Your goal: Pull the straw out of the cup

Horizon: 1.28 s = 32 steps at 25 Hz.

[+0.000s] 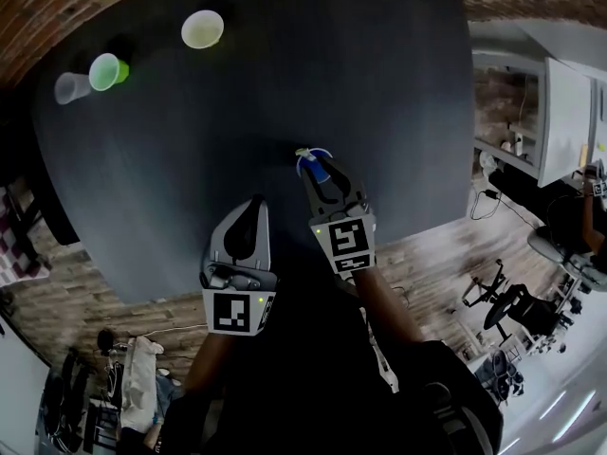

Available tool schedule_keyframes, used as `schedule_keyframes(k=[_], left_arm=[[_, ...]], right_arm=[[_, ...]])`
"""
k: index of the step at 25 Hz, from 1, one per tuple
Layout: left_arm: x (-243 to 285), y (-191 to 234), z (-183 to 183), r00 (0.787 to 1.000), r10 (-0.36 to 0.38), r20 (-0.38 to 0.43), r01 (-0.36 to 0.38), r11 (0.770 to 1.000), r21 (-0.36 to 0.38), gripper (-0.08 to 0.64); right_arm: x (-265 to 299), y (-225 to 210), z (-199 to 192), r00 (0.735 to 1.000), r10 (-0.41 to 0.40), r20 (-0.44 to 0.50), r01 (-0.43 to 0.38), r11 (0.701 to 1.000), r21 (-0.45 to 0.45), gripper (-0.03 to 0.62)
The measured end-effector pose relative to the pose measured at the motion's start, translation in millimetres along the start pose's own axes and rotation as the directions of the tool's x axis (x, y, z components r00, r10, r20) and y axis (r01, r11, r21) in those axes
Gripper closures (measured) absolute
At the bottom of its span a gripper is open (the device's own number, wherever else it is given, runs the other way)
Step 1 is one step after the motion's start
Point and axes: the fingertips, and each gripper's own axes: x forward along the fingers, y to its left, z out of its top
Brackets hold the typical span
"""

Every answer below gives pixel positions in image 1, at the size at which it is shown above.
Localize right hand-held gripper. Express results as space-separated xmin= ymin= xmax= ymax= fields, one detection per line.
xmin=300 ymin=153 xmax=379 ymax=282

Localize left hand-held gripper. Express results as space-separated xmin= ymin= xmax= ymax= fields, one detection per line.
xmin=198 ymin=193 xmax=280 ymax=338

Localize blue plastic cup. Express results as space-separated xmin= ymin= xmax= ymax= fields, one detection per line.
xmin=294 ymin=147 xmax=336 ymax=185

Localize person's right forearm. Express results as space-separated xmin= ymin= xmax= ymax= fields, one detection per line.
xmin=351 ymin=266 xmax=424 ymax=350

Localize person's left forearm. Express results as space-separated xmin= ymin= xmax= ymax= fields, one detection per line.
xmin=182 ymin=330 xmax=238 ymax=400

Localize pale yellow plastic cup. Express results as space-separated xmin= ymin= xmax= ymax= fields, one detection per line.
xmin=180 ymin=9 xmax=226 ymax=50

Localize green plastic cup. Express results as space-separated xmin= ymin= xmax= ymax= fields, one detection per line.
xmin=88 ymin=52 xmax=131 ymax=93

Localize clear plastic cup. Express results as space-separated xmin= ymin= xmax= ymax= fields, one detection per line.
xmin=53 ymin=70 xmax=93 ymax=106

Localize person's black clothing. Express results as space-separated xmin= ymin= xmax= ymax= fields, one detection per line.
xmin=158 ymin=277 xmax=505 ymax=455

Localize white plastic bag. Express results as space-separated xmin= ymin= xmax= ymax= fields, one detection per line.
xmin=119 ymin=334 xmax=166 ymax=431

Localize checkered cloth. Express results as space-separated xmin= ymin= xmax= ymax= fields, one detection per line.
xmin=0 ymin=181 xmax=50 ymax=289

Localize black office chair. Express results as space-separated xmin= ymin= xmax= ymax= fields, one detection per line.
xmin=482 ymin=282 xmax=561 ymax=346

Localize grey office chair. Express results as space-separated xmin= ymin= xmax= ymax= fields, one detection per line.
xmin=526 ymin=224 xmax=607 ymax=295

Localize white desk unit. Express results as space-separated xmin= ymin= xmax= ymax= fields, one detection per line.
xmin=468 ymin=18 xmax=607 ymax=190

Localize black cable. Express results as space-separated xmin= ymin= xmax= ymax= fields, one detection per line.
xmin=469 ymin=188 xmax=505 ymax=222

